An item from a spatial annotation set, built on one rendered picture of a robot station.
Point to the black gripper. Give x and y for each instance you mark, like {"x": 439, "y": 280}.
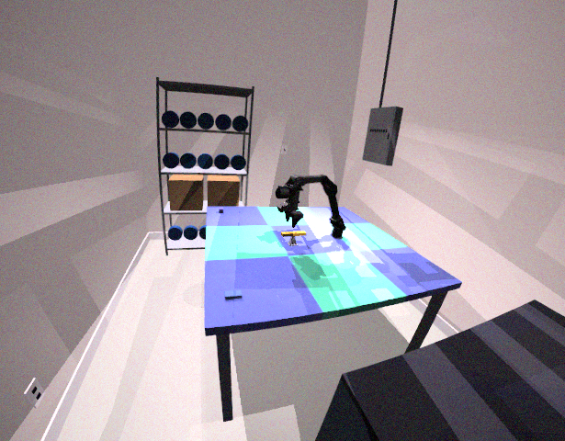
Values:
{"x": 293, "y": 214}

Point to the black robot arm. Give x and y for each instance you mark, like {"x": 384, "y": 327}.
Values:
{"x": 289, "y": 191}

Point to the small blue rectangular block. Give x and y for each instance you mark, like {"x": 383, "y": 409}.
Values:
{"x": 230, "y": 295}

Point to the yellow bar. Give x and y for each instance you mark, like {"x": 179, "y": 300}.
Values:
{"x": 288, "y": 234}

